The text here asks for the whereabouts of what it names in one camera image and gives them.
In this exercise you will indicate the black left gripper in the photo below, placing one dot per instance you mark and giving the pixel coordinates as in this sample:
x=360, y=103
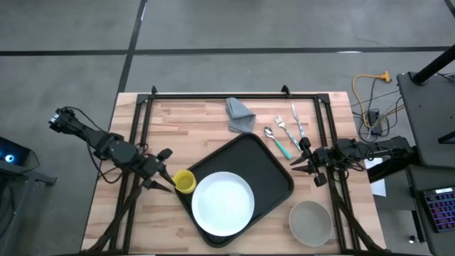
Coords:
x=151, y=165

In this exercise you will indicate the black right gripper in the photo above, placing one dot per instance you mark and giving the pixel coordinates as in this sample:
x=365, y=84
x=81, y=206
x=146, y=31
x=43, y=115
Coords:
x=321, y=156

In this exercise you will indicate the yellow mug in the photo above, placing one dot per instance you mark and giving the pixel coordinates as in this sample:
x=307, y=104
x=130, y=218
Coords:
x=185, y=182

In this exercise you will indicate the black plastic serving tray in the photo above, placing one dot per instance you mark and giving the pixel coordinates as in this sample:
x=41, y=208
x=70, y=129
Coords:
x=256, y=160

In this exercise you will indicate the light grey bowl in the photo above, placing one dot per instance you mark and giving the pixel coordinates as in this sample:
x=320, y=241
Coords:
x=310, y=224

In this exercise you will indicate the white round plate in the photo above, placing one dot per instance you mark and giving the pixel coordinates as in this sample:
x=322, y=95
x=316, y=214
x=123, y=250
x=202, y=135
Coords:
x=223, y=203

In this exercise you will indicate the grey cloth napkin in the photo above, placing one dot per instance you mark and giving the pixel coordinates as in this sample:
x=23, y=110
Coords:
x=240, y=117

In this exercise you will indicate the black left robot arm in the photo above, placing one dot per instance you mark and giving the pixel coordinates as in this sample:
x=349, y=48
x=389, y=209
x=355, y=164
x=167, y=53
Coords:
x=106, y=145

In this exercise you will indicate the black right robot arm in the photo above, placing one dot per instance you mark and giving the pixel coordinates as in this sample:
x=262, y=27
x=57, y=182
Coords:
x=391, y=147

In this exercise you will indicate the white paper sheet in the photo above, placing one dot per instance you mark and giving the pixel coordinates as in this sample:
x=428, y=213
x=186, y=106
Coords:
x=378, y=186

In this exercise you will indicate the black power adapter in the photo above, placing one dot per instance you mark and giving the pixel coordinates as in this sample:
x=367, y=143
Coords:
x=374, y=119

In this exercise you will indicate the dark grey side desk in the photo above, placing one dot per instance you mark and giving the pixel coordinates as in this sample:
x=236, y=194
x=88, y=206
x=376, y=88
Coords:
x=426, y=117
x=417, y=177

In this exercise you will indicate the grey metal stand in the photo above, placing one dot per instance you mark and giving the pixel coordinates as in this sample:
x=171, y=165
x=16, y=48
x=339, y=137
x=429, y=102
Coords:
x=32, y=174

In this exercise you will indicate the keyboard with coloured backlight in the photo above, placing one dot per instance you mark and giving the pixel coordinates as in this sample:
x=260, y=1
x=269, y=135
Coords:
x=442, y=209

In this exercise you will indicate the black computer with blue light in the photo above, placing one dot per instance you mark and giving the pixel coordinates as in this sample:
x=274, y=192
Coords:
x=14, y=153

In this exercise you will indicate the black pole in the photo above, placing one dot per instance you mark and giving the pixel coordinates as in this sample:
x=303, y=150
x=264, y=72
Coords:
x=433, y=65

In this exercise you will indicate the black frame-mounted clamp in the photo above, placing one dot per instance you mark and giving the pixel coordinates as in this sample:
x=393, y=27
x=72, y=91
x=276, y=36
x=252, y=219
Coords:
x=285, y=90
x=153, y=90

